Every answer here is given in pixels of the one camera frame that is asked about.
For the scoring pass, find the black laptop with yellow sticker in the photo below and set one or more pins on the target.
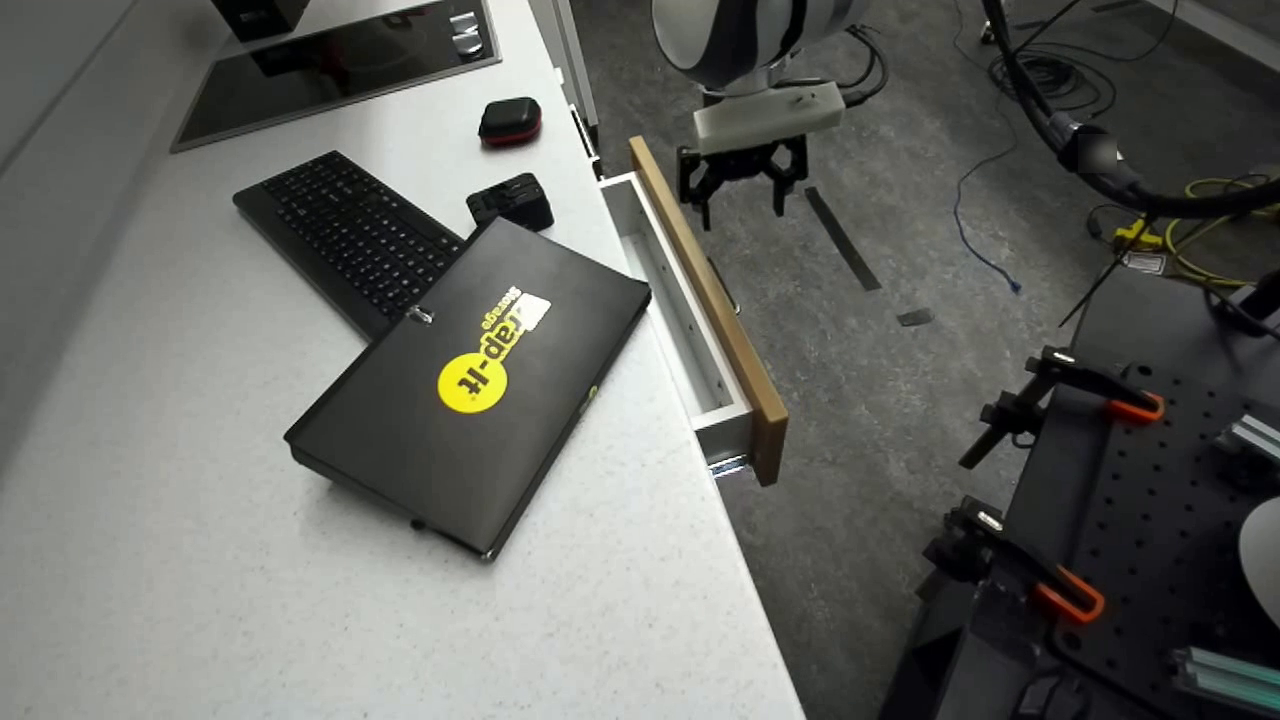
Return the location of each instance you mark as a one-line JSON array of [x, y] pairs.
[[465, 386]]

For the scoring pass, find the small black box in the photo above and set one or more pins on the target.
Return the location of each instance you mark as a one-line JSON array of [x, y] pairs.
[[508, 201]]

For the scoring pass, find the black flat monitor base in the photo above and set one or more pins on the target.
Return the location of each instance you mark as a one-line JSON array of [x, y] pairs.
[[334, 68]]

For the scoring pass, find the long aluminium extrusion bar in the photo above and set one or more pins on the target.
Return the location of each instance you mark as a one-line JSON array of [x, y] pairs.
[[1224, 677]]

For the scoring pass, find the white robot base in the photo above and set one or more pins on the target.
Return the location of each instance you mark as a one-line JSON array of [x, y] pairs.
[[1264, 560]]

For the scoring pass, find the black monitor stand post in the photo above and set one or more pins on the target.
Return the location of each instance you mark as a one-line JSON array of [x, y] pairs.
[[263, 14]]

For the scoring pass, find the black computer keyboard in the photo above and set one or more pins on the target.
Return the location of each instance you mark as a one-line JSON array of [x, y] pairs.
[[346, 236]]

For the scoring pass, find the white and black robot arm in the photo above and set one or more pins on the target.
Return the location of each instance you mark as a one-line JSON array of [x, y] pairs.
[[745, 32]]

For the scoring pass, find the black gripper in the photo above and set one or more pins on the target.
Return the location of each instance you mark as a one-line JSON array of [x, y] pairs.
[[743, 157]]

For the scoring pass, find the short aluminium extrusion bar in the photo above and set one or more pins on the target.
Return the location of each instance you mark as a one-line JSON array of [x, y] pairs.
[[1255, 444]]

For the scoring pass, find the small black red-trimmed case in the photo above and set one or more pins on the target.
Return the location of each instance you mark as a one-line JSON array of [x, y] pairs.
[[508, 123]]

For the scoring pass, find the black perforated mounting board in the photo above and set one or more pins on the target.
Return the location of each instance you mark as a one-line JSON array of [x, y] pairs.
[[1161, 505]]

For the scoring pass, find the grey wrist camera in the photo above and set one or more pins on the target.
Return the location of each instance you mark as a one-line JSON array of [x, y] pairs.
[[765, 113]]

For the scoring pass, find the white drawer with wooden front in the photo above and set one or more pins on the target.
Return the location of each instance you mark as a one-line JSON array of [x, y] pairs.
[[715, 322]]

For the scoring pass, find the black device on table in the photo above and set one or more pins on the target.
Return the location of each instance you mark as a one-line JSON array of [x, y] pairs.
[[1255, 306]]

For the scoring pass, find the black robot table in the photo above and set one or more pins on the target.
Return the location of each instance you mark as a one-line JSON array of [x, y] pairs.
[[1105, 333]]

